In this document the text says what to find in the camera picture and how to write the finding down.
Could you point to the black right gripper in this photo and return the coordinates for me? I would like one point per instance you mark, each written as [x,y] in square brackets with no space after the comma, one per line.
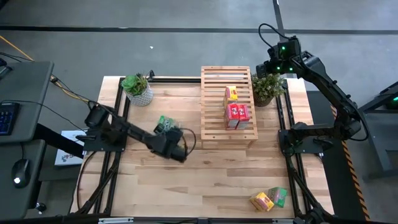
[280,68]

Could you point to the black desk support beam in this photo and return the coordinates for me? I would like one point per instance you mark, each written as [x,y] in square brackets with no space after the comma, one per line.
[56,140]

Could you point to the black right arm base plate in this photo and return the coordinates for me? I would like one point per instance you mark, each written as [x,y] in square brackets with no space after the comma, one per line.
[311,146]

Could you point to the black caster wheel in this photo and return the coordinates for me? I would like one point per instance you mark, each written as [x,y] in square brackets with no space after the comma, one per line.
[40,207]

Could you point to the black computer mouse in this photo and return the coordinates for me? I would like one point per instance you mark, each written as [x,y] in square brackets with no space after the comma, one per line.
[20,172]

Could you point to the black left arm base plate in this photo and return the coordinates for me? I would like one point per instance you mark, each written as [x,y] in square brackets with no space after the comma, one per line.
[93,144]

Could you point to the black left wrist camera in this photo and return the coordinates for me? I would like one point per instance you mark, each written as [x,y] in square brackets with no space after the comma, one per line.
[178,155]

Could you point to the leafy plant in striped pot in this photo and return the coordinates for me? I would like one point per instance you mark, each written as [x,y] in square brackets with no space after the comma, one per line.
[267,88]

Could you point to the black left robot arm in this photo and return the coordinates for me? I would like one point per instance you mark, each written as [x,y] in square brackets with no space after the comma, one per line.
[136,132]

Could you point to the grey equipment stand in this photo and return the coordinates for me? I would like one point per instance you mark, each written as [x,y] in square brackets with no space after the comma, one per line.
[379,137]

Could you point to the black keyboard with blue backlight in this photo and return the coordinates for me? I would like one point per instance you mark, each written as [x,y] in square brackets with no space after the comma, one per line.
[7,118]

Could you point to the white printed box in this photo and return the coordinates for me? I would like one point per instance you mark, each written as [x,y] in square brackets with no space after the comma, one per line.
[68,152]

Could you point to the red Froot Loops cereal box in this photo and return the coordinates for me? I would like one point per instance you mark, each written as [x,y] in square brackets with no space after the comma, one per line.
[244,115]
[231,116]

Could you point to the wooden slatted shelf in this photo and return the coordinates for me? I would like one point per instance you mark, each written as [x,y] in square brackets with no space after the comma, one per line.
[217,130]

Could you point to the succulent in white triangle-pattern pot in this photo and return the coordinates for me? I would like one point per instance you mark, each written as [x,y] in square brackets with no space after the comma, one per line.
[140,96]

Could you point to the silver metal bracket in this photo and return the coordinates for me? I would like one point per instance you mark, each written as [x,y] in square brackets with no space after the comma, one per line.
[115,221]

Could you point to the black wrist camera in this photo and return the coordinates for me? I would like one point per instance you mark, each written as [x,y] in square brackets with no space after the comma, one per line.
[178,155]
[287,48]

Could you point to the yellow Corn Pops cereal box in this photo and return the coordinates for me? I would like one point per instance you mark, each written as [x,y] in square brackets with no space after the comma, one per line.
[262,201]
[231,93]

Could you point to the black mat with hazard stripe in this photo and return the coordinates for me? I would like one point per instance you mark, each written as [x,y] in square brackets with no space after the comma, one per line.
[339,186]

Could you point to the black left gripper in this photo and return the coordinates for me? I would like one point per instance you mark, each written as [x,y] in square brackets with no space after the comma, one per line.
[168,143]

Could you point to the green Apple Jacks cereal box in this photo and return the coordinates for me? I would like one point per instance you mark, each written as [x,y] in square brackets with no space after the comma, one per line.
[278,196]
[166,124]

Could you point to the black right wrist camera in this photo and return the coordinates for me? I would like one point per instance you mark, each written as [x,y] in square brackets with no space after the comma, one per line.
[287,48]

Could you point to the black aluminium table frame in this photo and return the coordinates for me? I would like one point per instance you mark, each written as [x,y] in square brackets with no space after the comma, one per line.
[290,174]

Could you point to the grey desk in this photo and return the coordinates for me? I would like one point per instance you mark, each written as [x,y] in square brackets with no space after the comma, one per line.
[28,87]
[12,202]

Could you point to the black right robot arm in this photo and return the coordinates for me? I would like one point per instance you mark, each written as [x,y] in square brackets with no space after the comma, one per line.
[326,84]

